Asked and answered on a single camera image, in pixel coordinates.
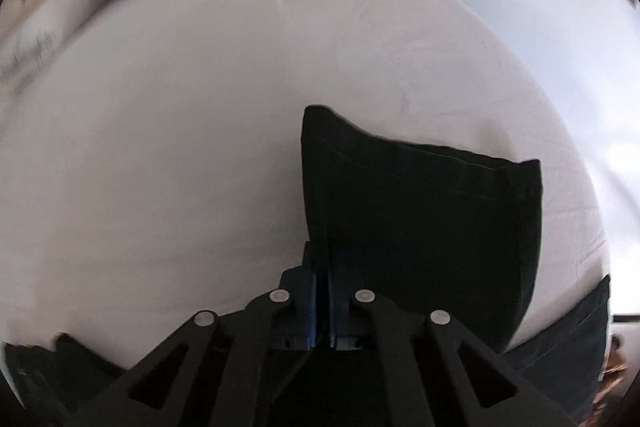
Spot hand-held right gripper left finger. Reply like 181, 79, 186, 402
65, 241, 321, 427

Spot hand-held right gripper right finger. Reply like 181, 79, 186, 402
327, 257, 577, 427

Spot black denim pants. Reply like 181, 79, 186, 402
5, 104, 612, 427

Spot white bed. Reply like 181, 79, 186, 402
0, 0, 613, 373

